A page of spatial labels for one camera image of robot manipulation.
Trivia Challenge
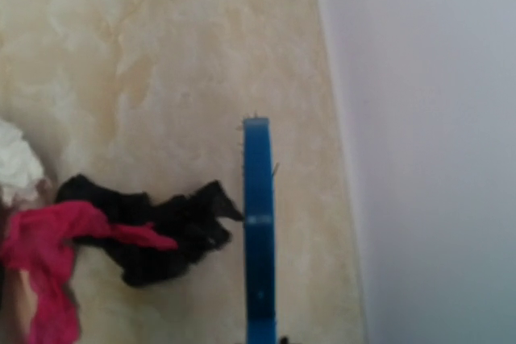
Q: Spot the blue hand brush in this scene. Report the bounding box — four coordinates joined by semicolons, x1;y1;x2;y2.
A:
243;117;278;344

